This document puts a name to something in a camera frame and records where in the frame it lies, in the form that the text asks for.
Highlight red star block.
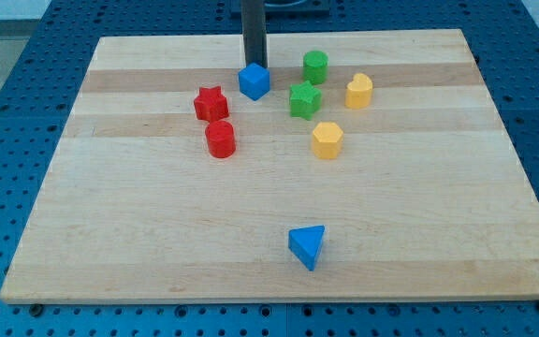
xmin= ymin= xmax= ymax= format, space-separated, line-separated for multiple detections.
xmin=194 ymin=86 xmax=229 ymax=123

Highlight green star block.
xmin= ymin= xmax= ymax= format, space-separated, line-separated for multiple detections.
xmin=289 ymin=81 xmax=322 ymax=121

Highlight green cylinder block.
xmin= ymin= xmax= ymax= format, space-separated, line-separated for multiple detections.
xmin=303 ymin=51 xmax=328 ymax=85

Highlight yellow heart block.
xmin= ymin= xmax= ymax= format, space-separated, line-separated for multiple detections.
xmin=344 ymin=73 xmax=373 ymax=110

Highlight wooden board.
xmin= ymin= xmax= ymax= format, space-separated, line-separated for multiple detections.
xmin=0 ymin=29 xmax=539 ymax=304

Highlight red cylinder block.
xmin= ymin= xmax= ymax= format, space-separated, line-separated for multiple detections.
xmin=205 ymin=120 xmax=236 ymax=158

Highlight blue triangle block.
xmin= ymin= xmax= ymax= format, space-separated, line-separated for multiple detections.
xmin=288 ymin=225 xmax=326 ymax=271

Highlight yellow hexagon block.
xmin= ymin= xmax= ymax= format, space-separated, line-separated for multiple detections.
xmin=312 ymin=122 xmax=343 ymax=159

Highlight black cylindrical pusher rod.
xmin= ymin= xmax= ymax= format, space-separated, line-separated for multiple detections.
xmin=240 ymin=0 xmax=268 ymax=67

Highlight blue cube block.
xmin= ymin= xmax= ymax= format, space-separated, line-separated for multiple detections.
xmin=238 ymin=63 xmax=270 ymax=101

